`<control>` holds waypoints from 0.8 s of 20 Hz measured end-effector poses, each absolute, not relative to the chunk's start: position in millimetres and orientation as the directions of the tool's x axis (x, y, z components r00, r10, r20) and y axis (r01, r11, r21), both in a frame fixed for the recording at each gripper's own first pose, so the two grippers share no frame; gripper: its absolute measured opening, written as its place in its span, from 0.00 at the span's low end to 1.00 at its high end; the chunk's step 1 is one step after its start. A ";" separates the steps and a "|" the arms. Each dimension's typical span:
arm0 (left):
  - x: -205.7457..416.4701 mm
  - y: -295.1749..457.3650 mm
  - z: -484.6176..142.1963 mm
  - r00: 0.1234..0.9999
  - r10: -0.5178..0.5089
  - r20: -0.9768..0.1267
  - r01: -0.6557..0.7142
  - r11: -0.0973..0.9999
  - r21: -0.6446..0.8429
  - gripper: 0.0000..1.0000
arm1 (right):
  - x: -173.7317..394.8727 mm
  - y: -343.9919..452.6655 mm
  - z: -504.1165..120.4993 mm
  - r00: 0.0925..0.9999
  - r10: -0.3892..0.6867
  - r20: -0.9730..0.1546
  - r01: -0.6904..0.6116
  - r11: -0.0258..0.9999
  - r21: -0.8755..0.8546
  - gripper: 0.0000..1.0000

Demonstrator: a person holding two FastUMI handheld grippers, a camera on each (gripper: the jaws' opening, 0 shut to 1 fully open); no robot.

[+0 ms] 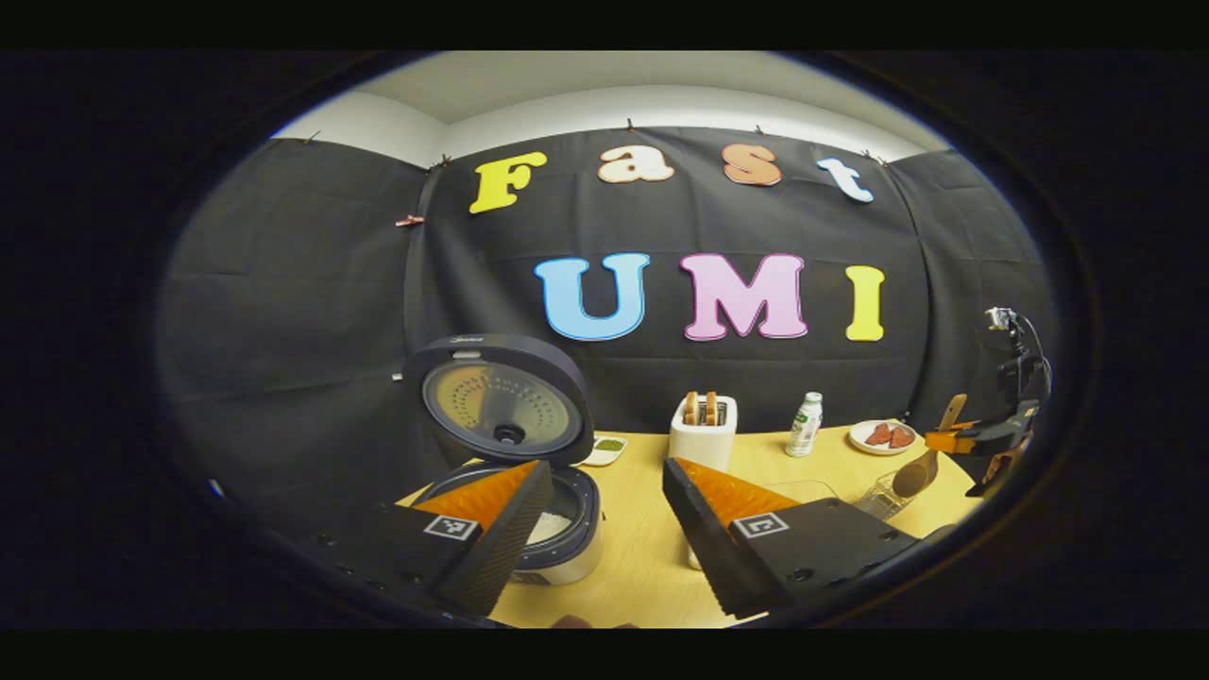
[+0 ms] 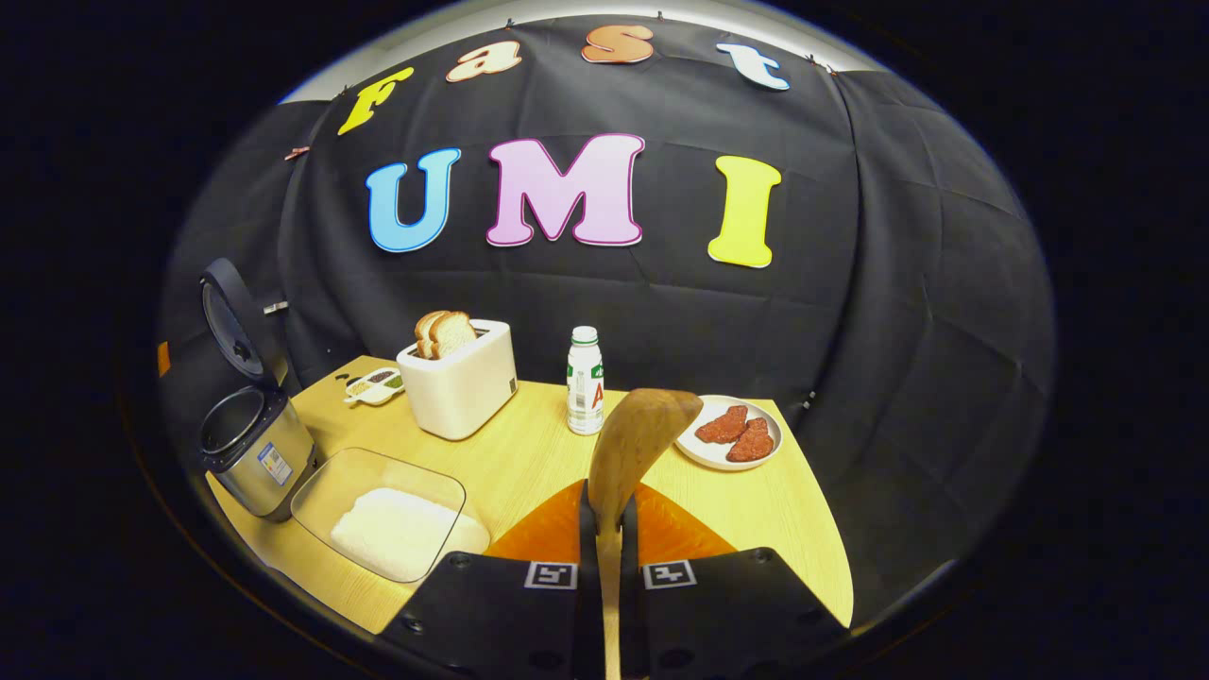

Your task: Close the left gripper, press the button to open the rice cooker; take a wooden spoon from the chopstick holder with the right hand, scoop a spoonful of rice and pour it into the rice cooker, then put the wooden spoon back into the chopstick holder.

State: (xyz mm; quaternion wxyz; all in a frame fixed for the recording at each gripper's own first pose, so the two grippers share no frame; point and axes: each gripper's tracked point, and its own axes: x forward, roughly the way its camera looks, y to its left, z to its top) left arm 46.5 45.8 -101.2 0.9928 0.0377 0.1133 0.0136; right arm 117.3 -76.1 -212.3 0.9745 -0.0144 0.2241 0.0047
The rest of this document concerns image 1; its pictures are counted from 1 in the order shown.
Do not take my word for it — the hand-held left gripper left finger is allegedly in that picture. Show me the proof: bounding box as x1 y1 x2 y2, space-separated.
283 459 554 620

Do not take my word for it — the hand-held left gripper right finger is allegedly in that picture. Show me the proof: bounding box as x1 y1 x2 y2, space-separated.
661 457 922 620

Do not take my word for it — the wooden spoon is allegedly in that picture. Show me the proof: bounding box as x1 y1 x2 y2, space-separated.
892 393 969 500

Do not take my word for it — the clear box of rice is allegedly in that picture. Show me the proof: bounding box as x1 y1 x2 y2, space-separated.
685 478 843 571

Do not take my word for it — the dark grey rice cooker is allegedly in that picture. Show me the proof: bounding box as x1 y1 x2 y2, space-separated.
401 332 605 587

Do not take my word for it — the white toaster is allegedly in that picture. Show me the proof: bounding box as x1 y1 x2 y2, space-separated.
669 392 739 473

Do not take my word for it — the white round plate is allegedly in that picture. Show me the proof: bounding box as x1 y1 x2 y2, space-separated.
848 419 918 456

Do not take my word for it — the white drink bottle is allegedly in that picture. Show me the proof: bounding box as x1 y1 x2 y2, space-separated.
785 391 825 459

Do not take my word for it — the black backdrop cloth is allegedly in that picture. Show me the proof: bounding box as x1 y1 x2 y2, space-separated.
156 127 1054 568

